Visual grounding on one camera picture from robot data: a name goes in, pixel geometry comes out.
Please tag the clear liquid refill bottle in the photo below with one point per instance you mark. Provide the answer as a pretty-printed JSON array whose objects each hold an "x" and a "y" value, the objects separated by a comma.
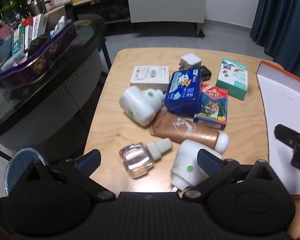
[{"x": 137, "y": 158}]

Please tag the blue lined trash bin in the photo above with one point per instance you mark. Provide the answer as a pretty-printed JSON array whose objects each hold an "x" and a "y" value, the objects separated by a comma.
[{"x": 22, "y": 165}]

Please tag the teal patterned medicine box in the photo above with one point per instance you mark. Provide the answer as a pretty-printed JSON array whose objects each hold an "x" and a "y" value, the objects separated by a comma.
[{"x": 17, "y": 41}]

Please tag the pink packet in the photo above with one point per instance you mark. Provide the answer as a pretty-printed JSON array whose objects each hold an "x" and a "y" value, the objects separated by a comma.
[{"x": 5, "y": 32}]

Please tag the tv cabinet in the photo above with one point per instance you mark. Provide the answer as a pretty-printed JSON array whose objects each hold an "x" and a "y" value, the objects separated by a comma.
[{"x": 110, "y": 7}]

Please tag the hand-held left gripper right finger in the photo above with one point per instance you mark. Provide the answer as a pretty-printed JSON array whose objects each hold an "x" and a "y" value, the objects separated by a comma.
[{"x": 209, "y": 162}]

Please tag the white spray bottle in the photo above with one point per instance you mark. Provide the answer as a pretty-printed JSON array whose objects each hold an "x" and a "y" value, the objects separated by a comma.
[{"x": 58, "y": 27}]

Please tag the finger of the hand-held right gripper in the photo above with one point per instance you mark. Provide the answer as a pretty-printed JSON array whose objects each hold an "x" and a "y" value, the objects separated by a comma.
[{"x": 286, "y": 133}]

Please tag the black charger plug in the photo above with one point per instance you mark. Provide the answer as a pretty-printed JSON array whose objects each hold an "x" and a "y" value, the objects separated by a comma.
[{"x": 206, "y": 75}]

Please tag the red white medicine box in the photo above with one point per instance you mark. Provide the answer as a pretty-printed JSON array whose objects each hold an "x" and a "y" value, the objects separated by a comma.
[{"x": 27, "y": 30}]

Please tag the white barcode carton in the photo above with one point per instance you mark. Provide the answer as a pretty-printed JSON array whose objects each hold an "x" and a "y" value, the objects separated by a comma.
[{"x": 150, "y": 76}]

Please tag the blue tissue pack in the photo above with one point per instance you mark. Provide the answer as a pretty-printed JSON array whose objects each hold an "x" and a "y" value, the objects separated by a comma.
[{"x": 183, "y": 92}]

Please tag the blue red playing card box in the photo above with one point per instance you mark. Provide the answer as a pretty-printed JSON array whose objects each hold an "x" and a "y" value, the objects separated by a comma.
[{"x": 212, "y": 105}]

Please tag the orange white cardboard box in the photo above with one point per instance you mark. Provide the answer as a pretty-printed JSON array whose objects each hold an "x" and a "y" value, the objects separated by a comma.
[{"x": 285, "y": 110}]

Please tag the dark blue curtain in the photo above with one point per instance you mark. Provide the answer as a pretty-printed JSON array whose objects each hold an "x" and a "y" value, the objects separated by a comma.
[{"x": 282, "y": 17}]

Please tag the bronze lotion bottle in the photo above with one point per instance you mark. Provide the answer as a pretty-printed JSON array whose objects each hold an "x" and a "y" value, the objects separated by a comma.
[{"x": 187, "y": 131}]

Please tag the brown cardboard box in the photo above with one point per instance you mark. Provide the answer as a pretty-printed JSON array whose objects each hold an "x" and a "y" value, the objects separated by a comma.
[{"x": 55, "y": 15}]

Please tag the black glass coffee table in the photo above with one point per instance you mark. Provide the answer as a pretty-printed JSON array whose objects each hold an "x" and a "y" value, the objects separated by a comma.
[{"x": 52, "y": 100}]

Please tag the white plug-in mosquito repeller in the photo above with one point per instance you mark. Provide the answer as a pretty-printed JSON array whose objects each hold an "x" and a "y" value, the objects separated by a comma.
[
  {"x": 137, "y": 105},
  {"x": 186, "y": 155}
]

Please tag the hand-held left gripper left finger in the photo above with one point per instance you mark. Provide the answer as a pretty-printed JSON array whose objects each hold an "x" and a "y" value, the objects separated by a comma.
[{"x": 90, "y": 159}]

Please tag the white charger plug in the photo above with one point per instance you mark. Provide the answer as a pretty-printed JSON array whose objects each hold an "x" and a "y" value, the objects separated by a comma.
[{"x": 190, "y": 61}]

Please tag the green cartoon bandage box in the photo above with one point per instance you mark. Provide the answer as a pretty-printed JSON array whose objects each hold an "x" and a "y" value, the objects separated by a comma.
[{"x": 232, "y": 80}]

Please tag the purple gold patterned tray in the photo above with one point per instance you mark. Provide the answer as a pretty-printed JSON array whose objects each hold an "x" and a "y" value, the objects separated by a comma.
[{"x": 45, "y": 55}]

